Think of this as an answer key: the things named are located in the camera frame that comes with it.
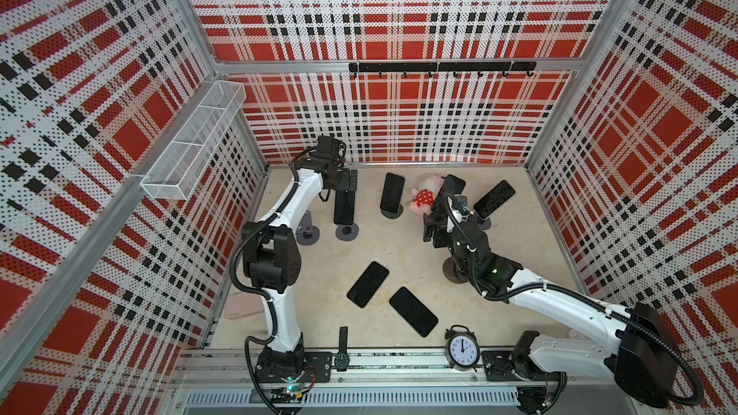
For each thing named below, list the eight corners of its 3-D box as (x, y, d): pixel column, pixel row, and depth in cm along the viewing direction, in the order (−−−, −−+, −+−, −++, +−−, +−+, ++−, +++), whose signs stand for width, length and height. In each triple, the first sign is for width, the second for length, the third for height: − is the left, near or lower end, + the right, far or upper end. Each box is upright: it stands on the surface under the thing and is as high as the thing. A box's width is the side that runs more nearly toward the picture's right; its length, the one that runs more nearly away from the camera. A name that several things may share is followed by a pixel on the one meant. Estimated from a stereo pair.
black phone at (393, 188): (381, 213, 107) (380, 186, 95) (387, 199, 112) (387, 171, 100) (396, 218, 106) (397, 191, 94) (403, 204, 110) (404, 176, 98)
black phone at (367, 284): (346, 297, 88) (346, 294, 87) (373, 262, 96) (372, 259, 94) (363, 309, 86) (363, 307, 84) (389, 272, 93) (389, 270, 92)
